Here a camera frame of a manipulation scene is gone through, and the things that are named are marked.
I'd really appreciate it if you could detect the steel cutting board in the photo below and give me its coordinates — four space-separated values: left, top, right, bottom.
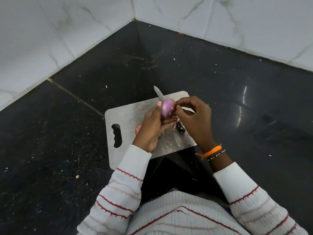
104 90 198 170

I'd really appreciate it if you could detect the beaded bracelet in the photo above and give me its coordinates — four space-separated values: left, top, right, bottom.
206 149 226 162

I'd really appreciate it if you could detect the person's left hand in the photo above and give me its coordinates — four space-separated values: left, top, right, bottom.
132 100 178 153

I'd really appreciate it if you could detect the black handled kitchen knife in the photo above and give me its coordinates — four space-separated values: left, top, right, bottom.
153 86 186 134

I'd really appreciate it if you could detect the person's left forearm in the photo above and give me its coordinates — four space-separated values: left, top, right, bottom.
77 145 153 235

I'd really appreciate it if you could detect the white red striped sweater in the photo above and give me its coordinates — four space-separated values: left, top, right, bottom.
126 191 250 235

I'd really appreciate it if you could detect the orange thread wristband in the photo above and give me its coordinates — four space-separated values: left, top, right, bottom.
195 145 222 161

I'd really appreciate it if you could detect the person's right forearm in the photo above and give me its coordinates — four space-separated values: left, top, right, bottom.
206 149 308 235

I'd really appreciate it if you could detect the person's right hand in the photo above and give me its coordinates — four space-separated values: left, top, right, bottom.
175 96 218 152

